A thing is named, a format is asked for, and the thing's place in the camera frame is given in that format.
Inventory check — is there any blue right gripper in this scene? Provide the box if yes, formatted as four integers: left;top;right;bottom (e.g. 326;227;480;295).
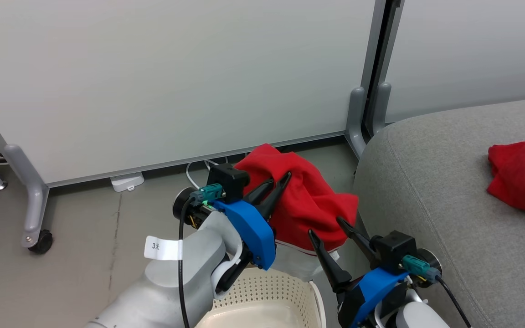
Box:
308;216;411;328

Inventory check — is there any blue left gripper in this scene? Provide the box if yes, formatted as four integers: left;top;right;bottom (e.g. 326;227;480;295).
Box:
210;171;293;271

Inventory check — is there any red jersey with white print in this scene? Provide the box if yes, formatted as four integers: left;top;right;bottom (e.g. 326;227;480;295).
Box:
234;143;360;282

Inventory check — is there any grey fabric sofa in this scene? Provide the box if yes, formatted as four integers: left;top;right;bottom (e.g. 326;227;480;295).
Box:
353;96;525;328

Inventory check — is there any red cloth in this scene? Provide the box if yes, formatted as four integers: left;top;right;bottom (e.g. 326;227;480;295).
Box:
487;141;525;216

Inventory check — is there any beige perforated laundry basket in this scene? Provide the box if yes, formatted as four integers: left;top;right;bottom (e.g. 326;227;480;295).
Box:
194;266;327;328

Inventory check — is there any grey partition foot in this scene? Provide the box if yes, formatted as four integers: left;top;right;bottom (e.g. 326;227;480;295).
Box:
345;87;367;159
4;144;50;249
372;82;392;135

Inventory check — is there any small white plastic box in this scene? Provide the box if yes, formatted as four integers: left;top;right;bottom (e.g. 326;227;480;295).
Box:
110;172;145;192

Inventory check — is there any large white partition panel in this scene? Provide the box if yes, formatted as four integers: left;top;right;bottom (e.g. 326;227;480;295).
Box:
0;0;387;188

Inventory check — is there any black caster wheel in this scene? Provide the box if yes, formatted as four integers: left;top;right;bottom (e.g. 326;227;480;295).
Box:
28;229;54;255

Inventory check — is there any black left camera cable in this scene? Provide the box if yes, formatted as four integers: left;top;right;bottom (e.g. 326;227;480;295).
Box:
178;184;224;328

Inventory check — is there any black camera cable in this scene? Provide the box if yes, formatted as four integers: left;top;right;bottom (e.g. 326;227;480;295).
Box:
178;184;224;328
401;255;473;328

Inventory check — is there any black right camera cable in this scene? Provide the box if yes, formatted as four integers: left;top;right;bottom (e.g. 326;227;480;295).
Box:
401;255;473;328

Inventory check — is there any coiled white cable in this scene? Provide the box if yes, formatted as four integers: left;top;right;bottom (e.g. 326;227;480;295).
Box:
186;159;220;190

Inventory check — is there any white cable label tag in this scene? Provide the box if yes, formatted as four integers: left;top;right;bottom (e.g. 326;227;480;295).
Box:
144;236;183;261

